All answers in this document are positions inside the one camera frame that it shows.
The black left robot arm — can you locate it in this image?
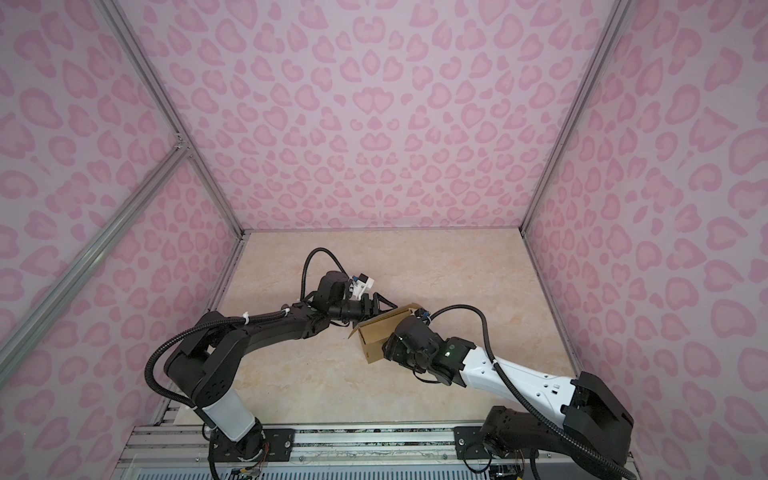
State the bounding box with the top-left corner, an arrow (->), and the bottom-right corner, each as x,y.
158,271 -> 394,443

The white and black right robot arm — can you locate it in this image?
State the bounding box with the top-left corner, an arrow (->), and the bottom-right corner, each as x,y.
382,315 -> 636,479

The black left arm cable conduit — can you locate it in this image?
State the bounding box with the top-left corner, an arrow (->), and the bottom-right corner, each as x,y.
299,247 -> 349,301

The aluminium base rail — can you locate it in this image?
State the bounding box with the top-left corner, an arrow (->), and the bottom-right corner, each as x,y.
113,419 -> 637,480

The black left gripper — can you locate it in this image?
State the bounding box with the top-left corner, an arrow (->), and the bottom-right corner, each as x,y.
330,292 -> 399,330

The aluminium back right corner post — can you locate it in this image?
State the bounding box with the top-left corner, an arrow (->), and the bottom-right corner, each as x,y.
519,0 -> 637,238

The aluminium back left corner post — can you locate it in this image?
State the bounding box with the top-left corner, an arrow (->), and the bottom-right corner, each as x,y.
94,0 -> 246,239

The aluminium corner post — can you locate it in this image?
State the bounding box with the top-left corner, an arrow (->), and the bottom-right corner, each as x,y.
519,0 -> 637,238
94,0 -> 246,239

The aluminium diagonal left wall bar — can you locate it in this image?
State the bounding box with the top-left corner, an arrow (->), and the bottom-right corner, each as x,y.
1,141 -> 188,385

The brown cardboard paper box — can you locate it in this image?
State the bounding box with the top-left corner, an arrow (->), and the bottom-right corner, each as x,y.
349,303 -> 422,364

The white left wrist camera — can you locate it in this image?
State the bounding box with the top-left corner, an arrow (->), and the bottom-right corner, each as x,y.
349,274 -> 375,301

